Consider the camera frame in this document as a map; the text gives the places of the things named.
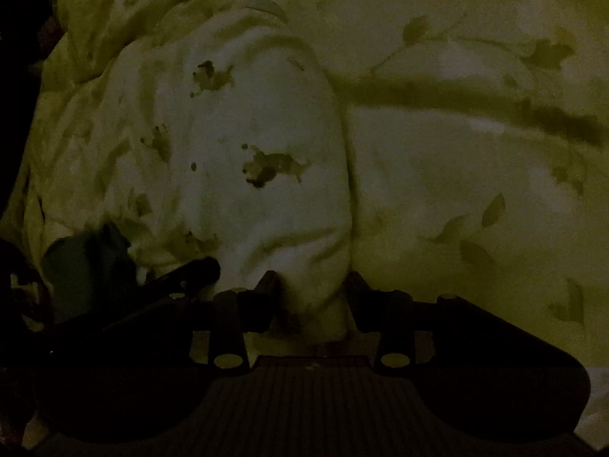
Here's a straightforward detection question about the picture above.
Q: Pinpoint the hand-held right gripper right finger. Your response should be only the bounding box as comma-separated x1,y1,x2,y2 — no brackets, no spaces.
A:
344,270,568,373

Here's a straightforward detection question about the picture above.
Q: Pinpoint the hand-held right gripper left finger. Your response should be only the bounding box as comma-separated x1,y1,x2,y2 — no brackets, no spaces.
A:
102,270,282,372

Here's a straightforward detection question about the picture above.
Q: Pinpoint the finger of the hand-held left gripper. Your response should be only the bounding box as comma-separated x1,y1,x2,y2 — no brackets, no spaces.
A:
138,256,222,298

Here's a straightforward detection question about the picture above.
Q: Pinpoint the white printed small garment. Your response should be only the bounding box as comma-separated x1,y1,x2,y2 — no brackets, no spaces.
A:
10,0,357,341

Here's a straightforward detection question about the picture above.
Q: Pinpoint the leaf print bed sheet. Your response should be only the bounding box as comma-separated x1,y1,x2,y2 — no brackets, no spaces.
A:
48,0,609,374

